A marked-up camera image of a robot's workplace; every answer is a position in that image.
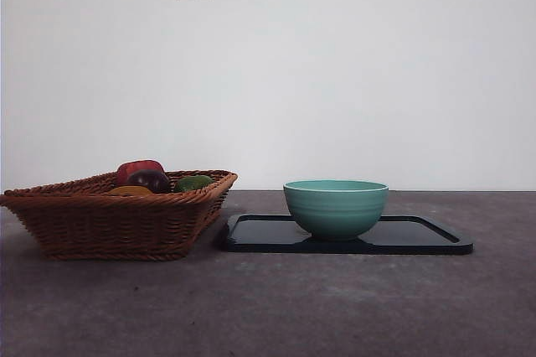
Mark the dark purple plum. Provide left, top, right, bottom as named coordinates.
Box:
left=125, top=169, right=172, bottom=194

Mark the teal ribbed bowl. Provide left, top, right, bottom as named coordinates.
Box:
left=282, top=179, right=390, bottom=242

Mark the green avocado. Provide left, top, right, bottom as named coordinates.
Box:
left=173, top=174, right=214, bottom=194

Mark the red apple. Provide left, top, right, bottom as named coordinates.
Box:
left=116, top=158, right=167, bottom=186

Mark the dark green rectangular tray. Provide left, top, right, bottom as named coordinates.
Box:
left=215, top=213, right=475, bottom=255

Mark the brown wicker basket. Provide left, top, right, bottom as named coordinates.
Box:
left=0, top=169, right=239, bottom=261

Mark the brown kiwifruit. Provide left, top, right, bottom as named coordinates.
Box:
left=106, top=184, right=155, bottom=197

